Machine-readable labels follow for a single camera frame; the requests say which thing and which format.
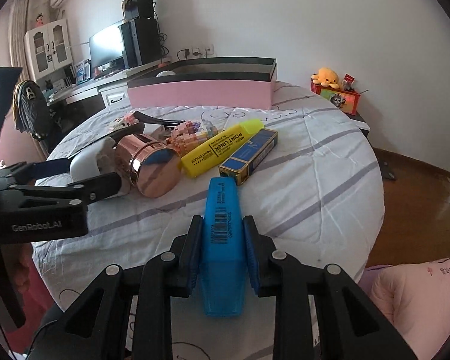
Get yellow highlighter pen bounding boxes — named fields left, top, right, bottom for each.
left=181, top=119, right=264, bottom=178

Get white desk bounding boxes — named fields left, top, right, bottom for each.
left=48, top=56, right=171, bottom=107

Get black hair clip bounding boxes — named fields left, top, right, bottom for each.
left=132, top=111, right=184, bottom=128

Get rose gold metal cup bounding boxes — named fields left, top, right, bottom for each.
left=114, top=133, right=182, bottom=198

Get black box on tower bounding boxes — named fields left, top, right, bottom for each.
left=122, top=0, right=154, bottom=21

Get pink donut brick figure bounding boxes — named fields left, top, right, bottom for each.
left=166, top=119, right=218, bottom=157

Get white charger block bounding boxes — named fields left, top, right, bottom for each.
left=70, top=138, right=131, bottom=197

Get red cartoon box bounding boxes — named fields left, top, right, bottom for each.
left=310, top=82, right=361, bottom=115

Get orange octopus plush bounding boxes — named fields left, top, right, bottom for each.
left=310, top=67, right=340, bottom=89

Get striped white table cloth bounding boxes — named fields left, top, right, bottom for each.
left=31, top=80, right=386, bottom=360

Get black office chair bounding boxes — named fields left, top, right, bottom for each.
left=13, top=80, right=82, bottom=154

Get pink bedding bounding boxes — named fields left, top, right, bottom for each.
left=359, top=257, right=450, bottom=359

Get white glass door cabinet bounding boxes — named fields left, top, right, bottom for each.
left=24, top=19, right=73, bottom=81

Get person's hand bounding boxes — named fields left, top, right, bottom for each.
left=4, top=243, right=33, bottom=294

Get pink owl brick figure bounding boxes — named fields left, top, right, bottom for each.
left=109, top=113, right=139, bottom=133

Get computer monitor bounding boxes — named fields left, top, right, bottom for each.
left=89, top=21, right=124, bottom=68

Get wall power outlets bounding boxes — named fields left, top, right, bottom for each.
left=176, top=44, right=215, bottom=60

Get black tv remote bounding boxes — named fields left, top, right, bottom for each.
left=67, top=122, right=145, bottom=159

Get pink storage box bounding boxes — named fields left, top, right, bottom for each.
left=127, top=57, right=277, bottom=110

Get doll on cabinet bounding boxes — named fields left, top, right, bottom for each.
left=35, top=13, right=45, bottom=28

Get black pc tower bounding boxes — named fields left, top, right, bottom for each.
left=119, top=17, right=161, bottom=68

